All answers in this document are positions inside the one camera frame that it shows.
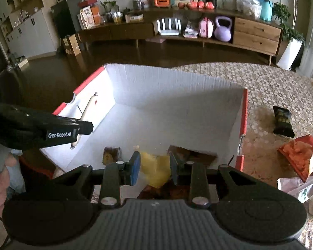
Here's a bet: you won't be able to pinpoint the light blue cloth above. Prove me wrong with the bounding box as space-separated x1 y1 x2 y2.
5 149 26 196

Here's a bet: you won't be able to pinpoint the beige printed box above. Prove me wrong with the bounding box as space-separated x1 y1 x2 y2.
79 6 93 30

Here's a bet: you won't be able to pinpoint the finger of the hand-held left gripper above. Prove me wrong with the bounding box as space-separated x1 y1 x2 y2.
79 120 94 135

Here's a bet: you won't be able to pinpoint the small cardboard box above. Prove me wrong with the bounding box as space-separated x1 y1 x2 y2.
124 13 144 24

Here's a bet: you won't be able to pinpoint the green leafy plant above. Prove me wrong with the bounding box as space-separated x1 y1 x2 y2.
265 0 306 45

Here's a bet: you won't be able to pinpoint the small brown snack packet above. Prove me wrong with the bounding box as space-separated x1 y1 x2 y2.
102 146 122 165

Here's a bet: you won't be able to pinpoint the white planter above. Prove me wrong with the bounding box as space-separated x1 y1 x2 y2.
276 38 303 71

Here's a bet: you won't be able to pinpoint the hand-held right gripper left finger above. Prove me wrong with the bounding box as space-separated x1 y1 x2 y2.
52 152 141 209

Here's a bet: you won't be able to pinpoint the black snack packet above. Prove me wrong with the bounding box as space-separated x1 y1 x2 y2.
273 105 296 138

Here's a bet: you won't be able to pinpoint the white cardboard box red edges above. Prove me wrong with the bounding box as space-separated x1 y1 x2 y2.
40 63 248 173

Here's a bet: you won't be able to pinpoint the orange snack bag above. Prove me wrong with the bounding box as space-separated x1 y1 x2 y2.
278 135 313 183

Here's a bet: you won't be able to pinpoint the green white snack packet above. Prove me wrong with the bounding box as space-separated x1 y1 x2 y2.
298 179 313 204

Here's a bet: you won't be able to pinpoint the patterned tablecloth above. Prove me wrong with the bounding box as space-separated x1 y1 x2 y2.
52 62 313 250

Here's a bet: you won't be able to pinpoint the large brown snack packet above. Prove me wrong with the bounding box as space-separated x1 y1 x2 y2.
167 145 218 168

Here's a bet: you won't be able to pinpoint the white router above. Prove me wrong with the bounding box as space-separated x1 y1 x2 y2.
156 17 182 36

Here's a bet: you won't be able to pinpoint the large cardboard box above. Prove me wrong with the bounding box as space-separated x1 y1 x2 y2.
62 34 82 57

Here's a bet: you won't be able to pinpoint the stack of booklets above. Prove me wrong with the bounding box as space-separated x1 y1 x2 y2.
183 21 199 38

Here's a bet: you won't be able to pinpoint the white cabinet with shelves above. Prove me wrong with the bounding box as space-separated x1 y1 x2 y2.
0 0 60 60

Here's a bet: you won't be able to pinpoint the long beige sausage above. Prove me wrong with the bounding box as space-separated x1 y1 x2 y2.
69 93 98 150

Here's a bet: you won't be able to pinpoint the wooden TV cabinet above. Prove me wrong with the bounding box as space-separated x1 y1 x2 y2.
77 7 284 66

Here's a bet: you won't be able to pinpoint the pink case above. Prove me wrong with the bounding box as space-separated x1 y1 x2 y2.
198 17 214 38

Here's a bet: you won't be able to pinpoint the black cabinet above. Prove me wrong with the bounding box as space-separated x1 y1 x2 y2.
50 0 82 39

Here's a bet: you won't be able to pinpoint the white red printed snack packet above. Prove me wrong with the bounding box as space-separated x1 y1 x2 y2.
277 177 313 196

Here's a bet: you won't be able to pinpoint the clear plastic bag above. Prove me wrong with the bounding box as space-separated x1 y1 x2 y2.
241 0 263 19

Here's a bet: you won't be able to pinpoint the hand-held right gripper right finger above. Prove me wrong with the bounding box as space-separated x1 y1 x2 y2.
169 153 266 209

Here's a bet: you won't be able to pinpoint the teal water bottle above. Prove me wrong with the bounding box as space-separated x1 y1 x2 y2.
260 0 273 22

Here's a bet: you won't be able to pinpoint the red gift box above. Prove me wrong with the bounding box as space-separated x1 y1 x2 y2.
78 0 98 8

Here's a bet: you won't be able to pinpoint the purple kettlebell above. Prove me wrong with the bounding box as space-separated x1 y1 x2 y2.
214 16 234 42

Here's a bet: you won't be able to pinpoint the yellow snack packet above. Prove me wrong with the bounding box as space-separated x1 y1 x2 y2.
135 145 173 188

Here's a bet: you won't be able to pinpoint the person's left hand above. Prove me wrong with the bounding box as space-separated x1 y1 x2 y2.
0 153 18 216

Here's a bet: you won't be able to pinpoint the small green potted plant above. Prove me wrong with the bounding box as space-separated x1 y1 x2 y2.
98 0 120 14

